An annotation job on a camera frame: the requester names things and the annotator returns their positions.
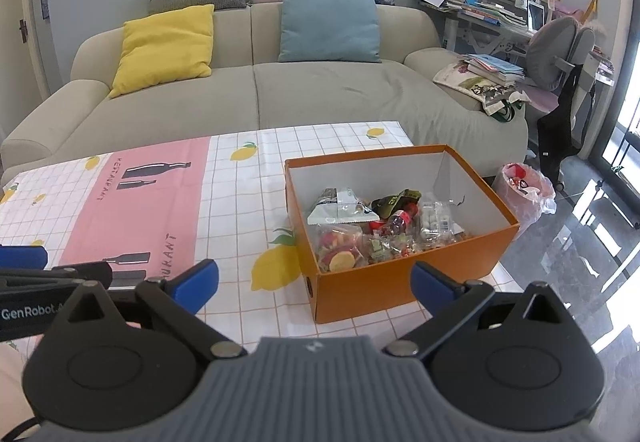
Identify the grey office chair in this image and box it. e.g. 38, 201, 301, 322
525, 14, 601, 193

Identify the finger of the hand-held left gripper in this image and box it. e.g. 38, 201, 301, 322
0, 262, 113, 292
0, 246, 49, 271

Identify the dried fruit packet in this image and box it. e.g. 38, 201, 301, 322
312, 224, 368, 273

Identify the yellow pillow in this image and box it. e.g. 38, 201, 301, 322
108, 4, 216, 99

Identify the orange cardboard box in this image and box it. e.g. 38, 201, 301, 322
284, 144, 521, 324

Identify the beige sofa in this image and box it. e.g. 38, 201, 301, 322
0, 1, 530, 173

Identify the white green clear packet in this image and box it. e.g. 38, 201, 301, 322
306, 187, 373, 226

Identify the stack of magazines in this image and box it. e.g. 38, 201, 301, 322
432, 53, 527, 88

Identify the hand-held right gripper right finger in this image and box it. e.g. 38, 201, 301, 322
382, 261, 583, 358

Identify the white desk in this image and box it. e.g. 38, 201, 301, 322
442, 7, 551, 59

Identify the trash bin with pink bag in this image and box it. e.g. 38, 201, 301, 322
492, 163, 557, 229

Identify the black cable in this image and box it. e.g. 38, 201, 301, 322
0, 414, 46, 442

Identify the small red bottle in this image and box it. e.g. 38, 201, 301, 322
370, 203, 420, 237

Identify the door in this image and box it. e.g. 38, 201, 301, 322
0, 0, 46, 135

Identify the white tablet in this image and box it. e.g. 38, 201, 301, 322
526, 1, 547, 33

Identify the person's beige clothing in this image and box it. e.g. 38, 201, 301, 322
0, 342, 36, 428

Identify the light blue pillow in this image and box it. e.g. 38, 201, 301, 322
277, 0, 382, 64

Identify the black gold snack packet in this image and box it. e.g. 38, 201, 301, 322
371, 189, 423, 219

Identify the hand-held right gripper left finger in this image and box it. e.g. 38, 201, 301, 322
47, 259, 247, 358

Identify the printed tote bag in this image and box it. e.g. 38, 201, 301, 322
467, 77, 532, 124

